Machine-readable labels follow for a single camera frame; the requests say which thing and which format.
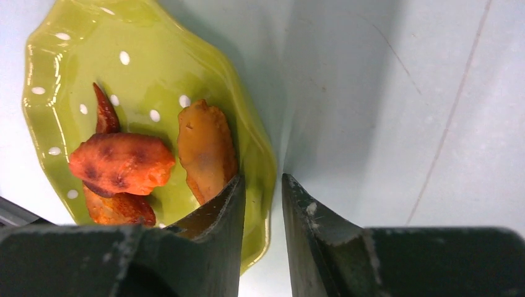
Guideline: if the green dotted plate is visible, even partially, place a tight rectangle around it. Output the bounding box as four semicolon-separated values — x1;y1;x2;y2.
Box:
22;1;277;271

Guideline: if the brown fried food piece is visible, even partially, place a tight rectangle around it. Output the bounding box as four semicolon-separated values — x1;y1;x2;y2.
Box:
176;99;238;205

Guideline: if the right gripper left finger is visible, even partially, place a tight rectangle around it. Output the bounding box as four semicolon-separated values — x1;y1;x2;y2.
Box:
1;176;246;296

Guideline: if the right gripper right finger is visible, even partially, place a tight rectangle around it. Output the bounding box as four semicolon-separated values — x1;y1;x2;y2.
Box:
282;174;524;296

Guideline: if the orange chicken wing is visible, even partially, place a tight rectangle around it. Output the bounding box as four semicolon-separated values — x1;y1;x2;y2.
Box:
83;184;156;226
68;83;176;197

